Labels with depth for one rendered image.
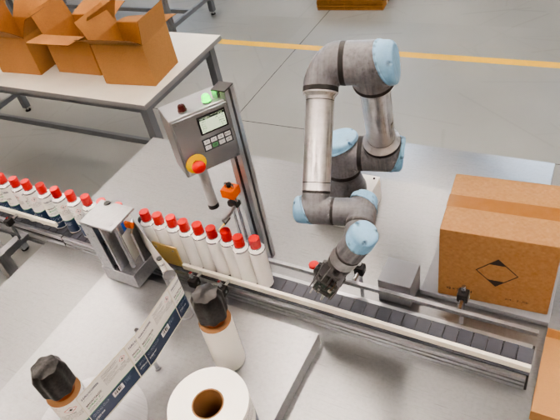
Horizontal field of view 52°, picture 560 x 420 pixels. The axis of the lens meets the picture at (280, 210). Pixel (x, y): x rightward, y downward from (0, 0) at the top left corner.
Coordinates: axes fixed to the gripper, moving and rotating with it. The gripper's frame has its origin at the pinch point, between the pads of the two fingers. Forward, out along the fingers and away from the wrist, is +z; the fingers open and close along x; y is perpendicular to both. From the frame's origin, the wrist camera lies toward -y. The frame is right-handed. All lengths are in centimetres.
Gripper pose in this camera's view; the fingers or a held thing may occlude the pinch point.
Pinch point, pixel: (318, 287)
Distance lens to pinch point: 170.3
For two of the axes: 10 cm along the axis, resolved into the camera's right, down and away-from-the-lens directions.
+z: -3.0, 5.4, 7.9
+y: -4.5, 6.5, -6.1
